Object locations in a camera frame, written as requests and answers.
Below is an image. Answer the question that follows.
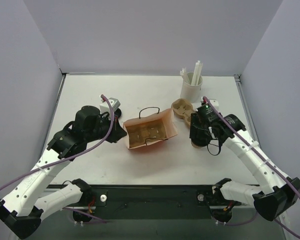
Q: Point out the orange paper bag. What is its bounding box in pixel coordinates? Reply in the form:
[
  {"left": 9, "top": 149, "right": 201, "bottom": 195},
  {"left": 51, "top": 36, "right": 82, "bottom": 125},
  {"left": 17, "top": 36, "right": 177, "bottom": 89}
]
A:
[{"left": 123, "top": 108, "right": 178, "bottom": 150}]

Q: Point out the brown cardboard cup carrier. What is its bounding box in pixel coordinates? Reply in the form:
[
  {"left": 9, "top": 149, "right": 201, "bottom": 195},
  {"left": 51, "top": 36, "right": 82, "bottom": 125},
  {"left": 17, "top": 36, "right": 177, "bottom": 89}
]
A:
[{"left": 126, "top": 121, "right": 167, "bottom": 149}]

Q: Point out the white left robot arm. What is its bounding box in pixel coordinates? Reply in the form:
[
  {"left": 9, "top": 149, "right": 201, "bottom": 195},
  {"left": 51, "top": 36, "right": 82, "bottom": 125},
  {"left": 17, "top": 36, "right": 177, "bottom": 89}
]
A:
[{"left": 0, "top": 105, "right": 127, "bottom": 240}]

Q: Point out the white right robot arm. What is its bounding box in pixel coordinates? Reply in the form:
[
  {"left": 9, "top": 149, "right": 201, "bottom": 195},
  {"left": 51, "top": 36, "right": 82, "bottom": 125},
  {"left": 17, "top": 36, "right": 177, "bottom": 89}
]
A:
[{"left": 189, "top": 102, "right": 300, "bottom": 221}]

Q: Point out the white straw holder cup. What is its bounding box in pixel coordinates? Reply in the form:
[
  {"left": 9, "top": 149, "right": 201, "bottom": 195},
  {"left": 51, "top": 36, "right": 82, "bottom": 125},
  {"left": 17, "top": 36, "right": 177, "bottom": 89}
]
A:
[{"left": 180, "top": 76, "right": 203, "bottom": 103}]

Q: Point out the white wrapped straw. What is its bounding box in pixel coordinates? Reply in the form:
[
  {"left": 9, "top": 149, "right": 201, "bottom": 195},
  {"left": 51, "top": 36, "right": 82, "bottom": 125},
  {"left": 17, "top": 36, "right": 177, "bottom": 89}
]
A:
[
  {"left": 180, "top": 67, "right": 191, "bottom": 85},
  {"left": 191, "top": 60, "right": 203, "bottom": 86}
]

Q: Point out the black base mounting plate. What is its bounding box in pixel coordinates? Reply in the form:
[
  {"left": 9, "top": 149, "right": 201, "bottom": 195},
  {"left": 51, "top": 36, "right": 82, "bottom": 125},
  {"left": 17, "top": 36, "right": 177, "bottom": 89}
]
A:
[{"left": 72, "top": 185, "right": 232, "bottom": 221}]

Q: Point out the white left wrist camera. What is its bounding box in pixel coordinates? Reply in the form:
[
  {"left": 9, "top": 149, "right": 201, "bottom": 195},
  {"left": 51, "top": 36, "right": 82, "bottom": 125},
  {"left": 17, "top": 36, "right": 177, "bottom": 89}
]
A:
[{"left": 99, "top": 94, "right": 121, "bottom": 115}]

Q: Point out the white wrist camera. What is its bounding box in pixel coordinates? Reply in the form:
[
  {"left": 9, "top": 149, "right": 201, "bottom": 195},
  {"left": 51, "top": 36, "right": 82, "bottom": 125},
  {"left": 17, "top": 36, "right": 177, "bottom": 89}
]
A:
[
  {"left": 200, "top": 97, "right": 219, "bottom": 111},
  {"left": 99, "top": 94, "right": 121, "bottom": 115}
]

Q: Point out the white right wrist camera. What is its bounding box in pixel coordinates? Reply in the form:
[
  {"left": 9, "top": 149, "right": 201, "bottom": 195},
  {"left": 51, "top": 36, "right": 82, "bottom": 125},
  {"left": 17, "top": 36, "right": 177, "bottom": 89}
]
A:
[{"left": 200, "top": 97, "right": 219, "bottom": 111}]

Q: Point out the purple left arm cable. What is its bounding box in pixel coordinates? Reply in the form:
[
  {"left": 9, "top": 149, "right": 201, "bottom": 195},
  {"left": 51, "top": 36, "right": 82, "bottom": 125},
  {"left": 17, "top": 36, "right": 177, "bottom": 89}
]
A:
[{"left": 0, "top": 94, "right": 115, "bottom": 224}]

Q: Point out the aluminium frame rail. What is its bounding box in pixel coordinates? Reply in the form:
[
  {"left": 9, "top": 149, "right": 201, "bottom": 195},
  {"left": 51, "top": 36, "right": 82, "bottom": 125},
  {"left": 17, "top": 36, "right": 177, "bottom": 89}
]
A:
[{"left": 233, "top": 74, "right": 290, "bottom": 226}]

